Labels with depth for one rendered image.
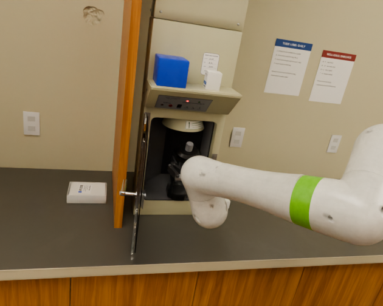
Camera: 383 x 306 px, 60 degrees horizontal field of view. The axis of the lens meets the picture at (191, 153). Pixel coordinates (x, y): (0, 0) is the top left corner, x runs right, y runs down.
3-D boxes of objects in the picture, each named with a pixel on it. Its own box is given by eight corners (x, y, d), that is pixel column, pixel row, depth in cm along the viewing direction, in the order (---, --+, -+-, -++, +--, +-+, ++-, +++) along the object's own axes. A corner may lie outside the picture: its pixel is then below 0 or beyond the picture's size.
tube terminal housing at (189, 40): (129, 185, 161) (144, 14, 132) (193, 187, 170) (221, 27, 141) (132, 214, 139) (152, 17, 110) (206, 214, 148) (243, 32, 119)
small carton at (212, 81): (202, 85, 120) (205, 69, 118) (216, 87, 121) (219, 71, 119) (205, 89, 116) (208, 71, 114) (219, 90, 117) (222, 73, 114)
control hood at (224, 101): (143, 105, 121) (146, 78, 118) (227, 113, 130) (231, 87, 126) (147, 115, 111) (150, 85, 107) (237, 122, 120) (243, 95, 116)
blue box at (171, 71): (152, 79, 118) (155, 53, 114) (180, 82, 120) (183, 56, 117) (156, 85, 109) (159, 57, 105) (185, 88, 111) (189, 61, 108)
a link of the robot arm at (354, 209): (405, 210, 69) (400, 175, 61) (387, 265, 64) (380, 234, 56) (318, 190, 81) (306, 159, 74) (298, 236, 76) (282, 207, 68)
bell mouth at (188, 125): (158, 116, 144) (160, 104, 142) (198, 119, 149) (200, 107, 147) (165, 130, 128) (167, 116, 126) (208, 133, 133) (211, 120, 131)
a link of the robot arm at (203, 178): (292, 235, 74) (314, 206, 81) (286, 193, 69) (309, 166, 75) (179, 197, 99) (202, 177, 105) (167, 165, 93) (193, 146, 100)
